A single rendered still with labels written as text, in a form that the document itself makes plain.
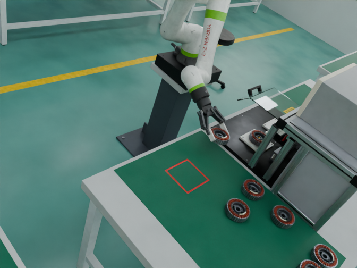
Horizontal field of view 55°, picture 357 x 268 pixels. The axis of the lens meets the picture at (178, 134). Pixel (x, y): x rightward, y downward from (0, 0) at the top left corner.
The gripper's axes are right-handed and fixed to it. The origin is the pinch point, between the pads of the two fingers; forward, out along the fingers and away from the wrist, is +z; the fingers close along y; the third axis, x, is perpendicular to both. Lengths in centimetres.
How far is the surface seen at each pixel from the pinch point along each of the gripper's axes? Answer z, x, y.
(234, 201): 31.4, 8.2, 20.1
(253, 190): 31.9, 8.7, 5.1
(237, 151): 12.0, -1.6, -9.6
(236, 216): 36.9, 10.8, 25.5
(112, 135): -41, -117, -18
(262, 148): 15.6, 15.8, -6.7
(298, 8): -172, -122, -496
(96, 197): 5, -14, 70
